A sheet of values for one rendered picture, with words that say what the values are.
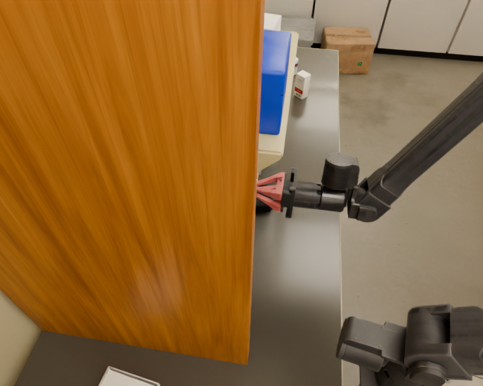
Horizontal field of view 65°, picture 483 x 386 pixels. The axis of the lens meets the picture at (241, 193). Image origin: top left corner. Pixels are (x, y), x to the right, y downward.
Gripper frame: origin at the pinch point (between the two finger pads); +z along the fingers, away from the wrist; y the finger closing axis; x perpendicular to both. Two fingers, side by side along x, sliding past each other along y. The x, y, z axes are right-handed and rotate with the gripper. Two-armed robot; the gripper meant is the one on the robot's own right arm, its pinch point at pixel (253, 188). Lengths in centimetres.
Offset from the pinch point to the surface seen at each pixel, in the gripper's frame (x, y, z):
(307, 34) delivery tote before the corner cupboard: -255, -88, -12
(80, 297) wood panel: 29.2, -2.8, 28.2
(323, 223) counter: -13.0, -26.1, -19.5
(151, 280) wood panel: 29.2, 8.4, 12.3
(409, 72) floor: -265, -121, -105
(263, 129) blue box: 18.2, 31.9, -3.2
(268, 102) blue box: 18.1, 36.1, -3.6
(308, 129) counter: -55, -26, -13
